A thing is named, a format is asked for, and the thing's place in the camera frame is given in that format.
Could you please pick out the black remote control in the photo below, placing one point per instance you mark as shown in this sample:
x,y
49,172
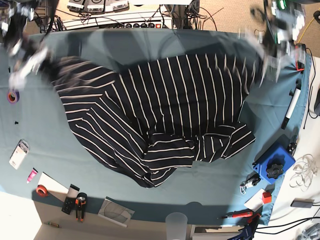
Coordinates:
x,y
70,199

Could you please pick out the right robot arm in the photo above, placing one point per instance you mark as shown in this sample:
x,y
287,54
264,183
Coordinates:
x,y
18,14

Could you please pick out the orange black clamp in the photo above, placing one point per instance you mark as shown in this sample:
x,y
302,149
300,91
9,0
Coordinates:
x,y
300,57

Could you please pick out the orange tape roll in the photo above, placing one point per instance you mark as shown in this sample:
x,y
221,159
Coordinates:
x,y
42,191

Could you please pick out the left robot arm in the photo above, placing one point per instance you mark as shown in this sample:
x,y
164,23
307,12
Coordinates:
x,y
284,19

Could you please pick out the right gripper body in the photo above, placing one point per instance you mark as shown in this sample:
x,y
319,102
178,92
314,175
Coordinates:
x,y
30,56

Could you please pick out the white card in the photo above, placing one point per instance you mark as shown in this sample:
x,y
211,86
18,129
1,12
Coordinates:
x,y
256,201

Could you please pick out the black star knob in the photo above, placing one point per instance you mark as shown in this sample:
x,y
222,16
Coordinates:
x,y
274,171

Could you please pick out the orange black pliers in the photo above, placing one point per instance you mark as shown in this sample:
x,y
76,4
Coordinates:
x,y
80,206

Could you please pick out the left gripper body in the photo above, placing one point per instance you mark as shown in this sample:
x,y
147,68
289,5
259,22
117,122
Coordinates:
x,y
276,57

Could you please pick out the purple tape roll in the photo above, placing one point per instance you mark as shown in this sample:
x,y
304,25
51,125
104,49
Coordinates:
x,y
13,96

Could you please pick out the blue box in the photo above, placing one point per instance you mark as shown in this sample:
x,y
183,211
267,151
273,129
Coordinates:
x,y
279,152

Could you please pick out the white paper sheet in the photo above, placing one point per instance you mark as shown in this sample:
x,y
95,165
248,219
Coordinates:
x,y
52,185

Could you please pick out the navy white striped t-shirt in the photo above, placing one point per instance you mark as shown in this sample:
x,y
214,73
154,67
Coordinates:
x,y
152,118

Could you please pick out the white black marker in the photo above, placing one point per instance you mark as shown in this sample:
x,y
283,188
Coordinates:
x,y
294,99

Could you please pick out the metal carabiner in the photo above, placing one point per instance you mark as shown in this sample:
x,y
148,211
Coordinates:
x,y
249,183

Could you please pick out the power strip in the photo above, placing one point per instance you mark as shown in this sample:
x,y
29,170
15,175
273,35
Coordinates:
x,y
148,24

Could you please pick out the red cube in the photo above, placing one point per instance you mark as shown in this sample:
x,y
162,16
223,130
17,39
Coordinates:
x,y
266,197

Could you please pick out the pink tube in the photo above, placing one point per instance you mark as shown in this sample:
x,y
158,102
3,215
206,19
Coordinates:
x,y
32,174

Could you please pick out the plastic blister pack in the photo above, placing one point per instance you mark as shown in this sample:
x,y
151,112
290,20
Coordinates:
x,y
19,154

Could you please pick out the frosted plastic cup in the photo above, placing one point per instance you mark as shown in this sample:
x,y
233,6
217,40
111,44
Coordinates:
x,y
176,226

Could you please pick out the grey adapter box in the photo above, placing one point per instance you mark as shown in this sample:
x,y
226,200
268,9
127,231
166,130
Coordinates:
x,y
302,203

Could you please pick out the blue clamp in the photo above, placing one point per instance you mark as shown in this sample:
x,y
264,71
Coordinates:
x,y
247,233

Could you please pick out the red screwdriver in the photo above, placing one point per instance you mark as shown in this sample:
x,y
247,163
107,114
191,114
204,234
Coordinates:
x,y
245,214

